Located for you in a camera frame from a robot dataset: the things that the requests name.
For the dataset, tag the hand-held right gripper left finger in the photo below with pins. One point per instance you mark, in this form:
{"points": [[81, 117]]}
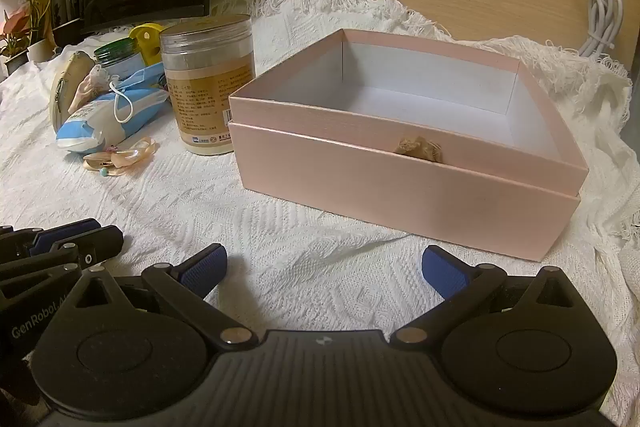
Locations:
{"points": [[202, 269]]}

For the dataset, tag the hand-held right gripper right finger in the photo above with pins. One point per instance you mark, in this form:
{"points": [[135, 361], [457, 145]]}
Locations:
{"points": [[442, 277]]}

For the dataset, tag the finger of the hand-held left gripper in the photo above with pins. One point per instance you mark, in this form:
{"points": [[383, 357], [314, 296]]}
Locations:
{"points": [[82, 225], [102, 242]]}

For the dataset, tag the gold candy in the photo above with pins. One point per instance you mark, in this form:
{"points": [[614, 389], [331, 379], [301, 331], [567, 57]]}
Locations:
{"points": [[122, 157]]}

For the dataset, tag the pink cardboard box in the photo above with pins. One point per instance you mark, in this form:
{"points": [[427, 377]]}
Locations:
{"points": [[400, 207]]}

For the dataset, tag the printed tissue packet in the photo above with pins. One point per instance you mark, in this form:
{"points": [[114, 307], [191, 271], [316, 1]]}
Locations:
{"points": [[85, 127]]}

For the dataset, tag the beige zip pouch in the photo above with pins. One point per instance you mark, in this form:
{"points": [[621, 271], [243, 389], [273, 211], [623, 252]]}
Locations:
{"points": [[67, 82]]}

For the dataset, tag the yellow plastic object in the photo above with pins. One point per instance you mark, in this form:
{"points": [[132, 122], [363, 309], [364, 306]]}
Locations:
{"points": [[145, 32]]}

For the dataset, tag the white fringed tablecloth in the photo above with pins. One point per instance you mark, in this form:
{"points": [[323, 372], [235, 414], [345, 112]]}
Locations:
{"points": [[310, 257]]}

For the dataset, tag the tan crumpled fabric piece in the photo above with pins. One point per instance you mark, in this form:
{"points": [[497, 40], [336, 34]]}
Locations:
{"points": [[417, 148]]}

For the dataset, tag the pale pink fabric item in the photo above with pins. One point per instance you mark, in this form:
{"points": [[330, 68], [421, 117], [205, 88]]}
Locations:
{"points": [[92, 87]]}

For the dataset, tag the clear jar with beige powder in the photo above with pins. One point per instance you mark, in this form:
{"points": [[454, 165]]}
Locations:
{"points": [[205, 107]]}

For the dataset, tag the green lid jar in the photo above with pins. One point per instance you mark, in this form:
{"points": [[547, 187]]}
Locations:
{"points": [[117, 49]]}

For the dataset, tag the green plant in white pot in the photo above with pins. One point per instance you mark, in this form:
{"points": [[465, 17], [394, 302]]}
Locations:
{"points": [[36, 19]]}

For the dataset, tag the pink-leaf potted plant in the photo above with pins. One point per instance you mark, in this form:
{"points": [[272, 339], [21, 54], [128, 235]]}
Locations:
{"points": [[12, 24]]}

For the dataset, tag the dark container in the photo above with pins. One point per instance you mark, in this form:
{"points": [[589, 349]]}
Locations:
{"points": [[65, 2]]}

